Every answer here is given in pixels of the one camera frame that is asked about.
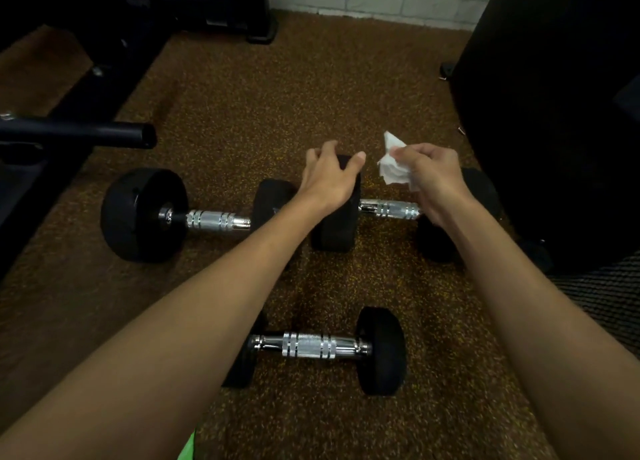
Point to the black mesh waste basket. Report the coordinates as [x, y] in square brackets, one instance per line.
[605, 299]

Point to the medium black chrome dumbbell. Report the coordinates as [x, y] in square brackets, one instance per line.
[140, 214]

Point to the person's right hand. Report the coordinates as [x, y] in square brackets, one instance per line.
[435, 179]

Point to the green wet wipes packet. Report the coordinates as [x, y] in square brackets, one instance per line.
[187, 447]

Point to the person's right forearm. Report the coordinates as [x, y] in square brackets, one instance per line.
[540, 334]

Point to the person's left hand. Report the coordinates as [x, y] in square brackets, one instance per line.
[327, 179]

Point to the person's left forearm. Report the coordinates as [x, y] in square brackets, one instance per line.
[150, 354]

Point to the black machine base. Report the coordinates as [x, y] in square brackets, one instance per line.
[200, 4]

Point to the large black chrome dumbbell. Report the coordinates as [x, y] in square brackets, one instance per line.
[340, 224]

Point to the black metal bench frame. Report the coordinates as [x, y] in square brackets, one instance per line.
[50, 124]

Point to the black bulky equipment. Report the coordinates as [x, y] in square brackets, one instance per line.
[550, 124]

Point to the white wet wipe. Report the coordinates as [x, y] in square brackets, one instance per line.
[395, 167]

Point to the small black chrome dumbbell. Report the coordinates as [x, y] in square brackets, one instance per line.
[380, 349]

